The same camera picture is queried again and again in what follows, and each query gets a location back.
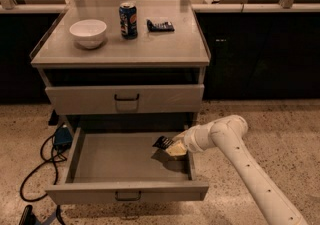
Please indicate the black object floor corner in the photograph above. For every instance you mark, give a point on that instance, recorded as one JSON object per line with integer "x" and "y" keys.
{"x": 29, "y": 218}

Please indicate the blue pepsi can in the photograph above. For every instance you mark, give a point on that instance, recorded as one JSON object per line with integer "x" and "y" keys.
{"x": 128, "y": 20}

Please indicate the dark chocolate rxbar wrapper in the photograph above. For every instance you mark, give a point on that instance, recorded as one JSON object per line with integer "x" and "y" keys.
{"x": 163, "y": 143}

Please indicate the blue power box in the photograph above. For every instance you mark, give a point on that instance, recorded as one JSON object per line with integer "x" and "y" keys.
{"x": 62, "y": 137}

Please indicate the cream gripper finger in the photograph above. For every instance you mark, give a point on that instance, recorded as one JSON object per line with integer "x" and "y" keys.
{"x": 177, "y": 148}

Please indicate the open grey middle drawer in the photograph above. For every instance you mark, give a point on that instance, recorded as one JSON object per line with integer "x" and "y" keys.
{"x": 125, "y": 167}

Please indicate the closed grey upper drawer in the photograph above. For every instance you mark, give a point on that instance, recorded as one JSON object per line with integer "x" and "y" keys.
{"x": 87, "y": 100}

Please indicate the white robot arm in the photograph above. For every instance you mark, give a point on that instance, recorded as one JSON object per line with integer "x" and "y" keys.
{"x": 227, "y": 135}

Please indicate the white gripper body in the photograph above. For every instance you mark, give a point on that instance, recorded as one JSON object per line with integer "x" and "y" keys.
{"x": 190, "y": 142}

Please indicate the white ceramic bowl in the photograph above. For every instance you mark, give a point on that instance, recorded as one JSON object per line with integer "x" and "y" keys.
{"x": 89, "y": 33}

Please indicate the grey drawer cabinet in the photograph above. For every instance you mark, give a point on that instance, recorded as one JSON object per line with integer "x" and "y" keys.
{"x": 152, "y": 58}

